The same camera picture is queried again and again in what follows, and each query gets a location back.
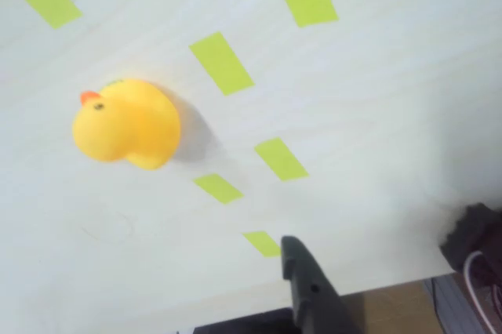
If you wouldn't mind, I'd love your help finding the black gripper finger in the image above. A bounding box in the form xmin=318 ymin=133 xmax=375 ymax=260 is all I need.
xmin=281 ymin=234 xmax=364 ymax=334

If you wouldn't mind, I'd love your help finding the red white servo cable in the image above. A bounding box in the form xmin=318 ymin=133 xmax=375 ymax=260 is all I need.
xmin=464 ymin=249 xmax=502 ymax=334

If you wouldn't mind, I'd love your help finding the yellow rubber duck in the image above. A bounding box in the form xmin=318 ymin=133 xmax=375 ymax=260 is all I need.
xmin=71 ymin=78 xmax=182 ymax=172

